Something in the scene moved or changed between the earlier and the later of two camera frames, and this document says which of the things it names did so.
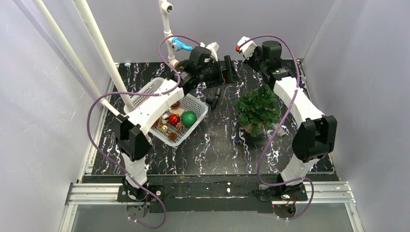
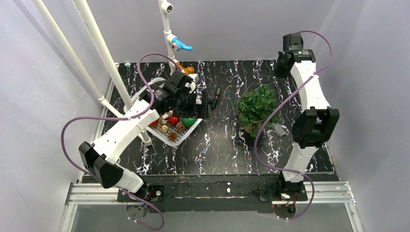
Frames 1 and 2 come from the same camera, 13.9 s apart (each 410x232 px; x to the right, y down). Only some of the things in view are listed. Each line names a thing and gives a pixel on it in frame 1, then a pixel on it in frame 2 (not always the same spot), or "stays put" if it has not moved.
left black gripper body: (226, 71) to (204, 104)
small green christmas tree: (259, 108) stays put
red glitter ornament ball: (174, 119) stays put
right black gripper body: (254, 60) to (280, 64)
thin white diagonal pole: (43, 7) stays put
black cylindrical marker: (218, 91) stays put
